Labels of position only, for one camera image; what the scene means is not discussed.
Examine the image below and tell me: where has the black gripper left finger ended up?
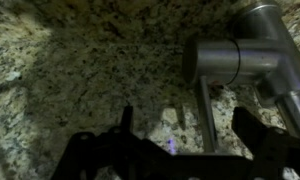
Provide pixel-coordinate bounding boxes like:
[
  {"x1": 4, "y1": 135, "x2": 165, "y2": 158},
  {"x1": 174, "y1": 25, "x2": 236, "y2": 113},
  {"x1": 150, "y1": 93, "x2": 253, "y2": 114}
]
[{"x1": 51, "y1": 105, "x2": 173, "y2": 180}]

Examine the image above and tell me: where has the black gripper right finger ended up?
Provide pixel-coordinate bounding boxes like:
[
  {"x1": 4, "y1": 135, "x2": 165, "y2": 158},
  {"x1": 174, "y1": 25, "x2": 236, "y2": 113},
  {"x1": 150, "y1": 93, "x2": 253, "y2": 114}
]
[{"x1": 231, "y1": 106, "x2": 300, "y2": 180}]

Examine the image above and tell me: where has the steel tap lever handle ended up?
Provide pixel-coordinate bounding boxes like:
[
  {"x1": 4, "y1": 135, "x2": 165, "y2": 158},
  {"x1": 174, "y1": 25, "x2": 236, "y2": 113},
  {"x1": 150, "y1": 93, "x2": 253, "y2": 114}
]
[{"x1": 195, "y1": 75, "x2": 220, "y2": 155}]

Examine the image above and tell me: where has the stainless steel tap spout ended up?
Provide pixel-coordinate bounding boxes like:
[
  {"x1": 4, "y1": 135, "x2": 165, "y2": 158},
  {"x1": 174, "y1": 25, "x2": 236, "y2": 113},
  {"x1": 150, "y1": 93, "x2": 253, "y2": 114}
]
[{"x1": 182, "y1": 0, "x2": 300, "y2": 138}]

